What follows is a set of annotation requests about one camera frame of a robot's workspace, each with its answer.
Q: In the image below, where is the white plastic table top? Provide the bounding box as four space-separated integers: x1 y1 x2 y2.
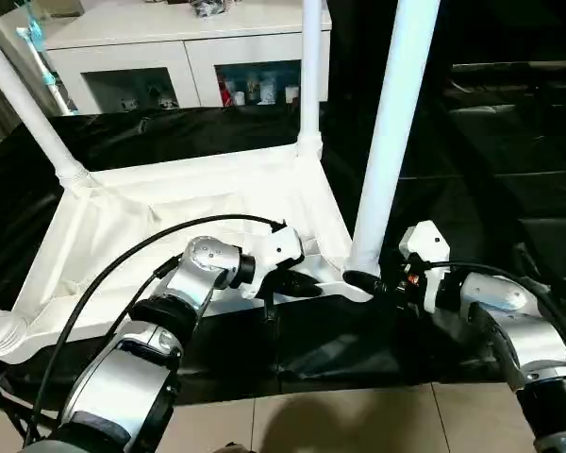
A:
0 142 375 365

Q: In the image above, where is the black plastic mat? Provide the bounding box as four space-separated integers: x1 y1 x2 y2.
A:
0 94 566 399

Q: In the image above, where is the grey crumpled object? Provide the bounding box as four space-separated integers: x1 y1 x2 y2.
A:
191 0 230 18

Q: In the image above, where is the white glass-door cabinet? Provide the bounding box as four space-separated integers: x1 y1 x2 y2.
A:
42 0 334 115

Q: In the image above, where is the white pole with blue band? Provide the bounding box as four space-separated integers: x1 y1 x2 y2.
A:
14 19 73 117

